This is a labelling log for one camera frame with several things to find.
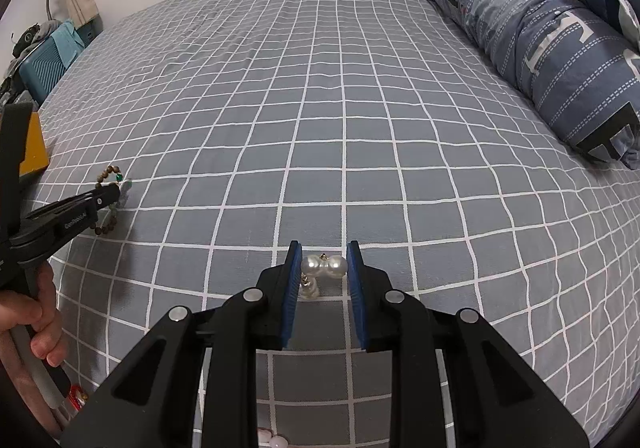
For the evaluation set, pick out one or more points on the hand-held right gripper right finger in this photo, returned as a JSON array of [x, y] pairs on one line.
[[356, 288]]

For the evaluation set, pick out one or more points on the teal suitcase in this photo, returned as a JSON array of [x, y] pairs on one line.
[[47, 63]]

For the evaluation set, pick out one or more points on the person's left hand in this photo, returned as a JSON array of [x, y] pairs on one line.
[[50, 328]]

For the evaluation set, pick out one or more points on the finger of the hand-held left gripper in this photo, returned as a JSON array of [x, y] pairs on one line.
[[75, 218], [15, 153]]

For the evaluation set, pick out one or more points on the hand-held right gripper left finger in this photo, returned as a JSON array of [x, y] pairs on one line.
[[292, 288]]

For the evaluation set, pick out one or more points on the dark bag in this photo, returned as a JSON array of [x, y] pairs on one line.
[[30, 36]]

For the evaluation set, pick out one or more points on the pearl earrings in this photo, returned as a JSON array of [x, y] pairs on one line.
[[314, 265]]

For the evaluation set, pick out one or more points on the blue and yellow cardboard box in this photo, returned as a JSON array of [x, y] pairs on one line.
[[35, 148]]

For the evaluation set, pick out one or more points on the folded blue-grey patterned quilt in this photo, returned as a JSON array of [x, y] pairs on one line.
[[550, 53]]

